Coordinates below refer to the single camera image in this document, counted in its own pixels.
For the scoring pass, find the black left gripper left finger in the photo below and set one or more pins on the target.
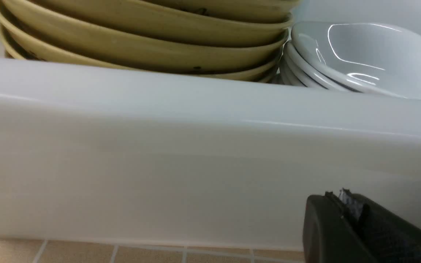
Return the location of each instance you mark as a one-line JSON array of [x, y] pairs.
[[329, 233]]

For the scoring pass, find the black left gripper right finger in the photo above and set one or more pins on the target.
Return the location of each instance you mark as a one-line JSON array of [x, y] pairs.
[[388, 237]]

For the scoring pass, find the stack of white dishes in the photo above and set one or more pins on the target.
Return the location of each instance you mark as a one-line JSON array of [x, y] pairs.
[[369, 58]]

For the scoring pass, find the stack of yellow bowls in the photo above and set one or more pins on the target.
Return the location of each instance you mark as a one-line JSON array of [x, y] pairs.
[[233, 40]]

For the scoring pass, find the large white plastic tub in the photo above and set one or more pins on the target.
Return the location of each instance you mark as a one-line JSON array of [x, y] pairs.
[[116, 156]]

